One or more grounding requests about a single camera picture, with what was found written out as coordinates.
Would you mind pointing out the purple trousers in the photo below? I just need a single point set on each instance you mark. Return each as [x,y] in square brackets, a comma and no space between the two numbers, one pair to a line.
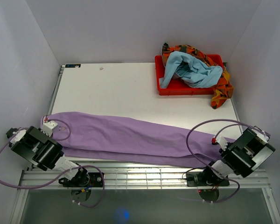
[125,139]

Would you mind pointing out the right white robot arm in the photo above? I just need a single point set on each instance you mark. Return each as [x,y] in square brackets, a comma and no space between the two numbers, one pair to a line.
[241,157]

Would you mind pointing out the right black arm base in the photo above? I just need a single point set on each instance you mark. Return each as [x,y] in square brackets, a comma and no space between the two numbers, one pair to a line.
[197,179]

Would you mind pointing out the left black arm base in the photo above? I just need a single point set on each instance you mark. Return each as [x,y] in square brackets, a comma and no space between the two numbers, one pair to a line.
[95,179]

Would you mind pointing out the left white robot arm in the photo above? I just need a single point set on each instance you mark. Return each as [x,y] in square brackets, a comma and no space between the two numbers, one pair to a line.
[45,153]

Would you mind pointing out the light blue trousers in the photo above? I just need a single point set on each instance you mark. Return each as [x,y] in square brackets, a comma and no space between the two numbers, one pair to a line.
[192,71]

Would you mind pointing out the orange camouflage trousers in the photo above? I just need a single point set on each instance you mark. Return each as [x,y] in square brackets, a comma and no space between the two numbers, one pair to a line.
[222,91]

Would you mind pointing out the red plastic bin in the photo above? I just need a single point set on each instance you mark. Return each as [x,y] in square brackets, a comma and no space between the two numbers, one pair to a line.
[177,86]

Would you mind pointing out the black label sticker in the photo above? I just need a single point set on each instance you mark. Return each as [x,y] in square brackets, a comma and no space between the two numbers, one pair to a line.
[72,65]

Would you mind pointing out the aluminium rail frame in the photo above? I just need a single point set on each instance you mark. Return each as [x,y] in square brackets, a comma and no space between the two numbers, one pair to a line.
[130,90]

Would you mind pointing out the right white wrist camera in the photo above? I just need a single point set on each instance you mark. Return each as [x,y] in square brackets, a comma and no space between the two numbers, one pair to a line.
[221,141]

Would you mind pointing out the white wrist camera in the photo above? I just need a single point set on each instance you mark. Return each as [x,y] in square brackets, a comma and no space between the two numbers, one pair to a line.
[221,141]
[48,127]

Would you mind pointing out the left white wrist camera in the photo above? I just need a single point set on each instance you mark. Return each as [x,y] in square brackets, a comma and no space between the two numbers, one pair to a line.
[48,127]

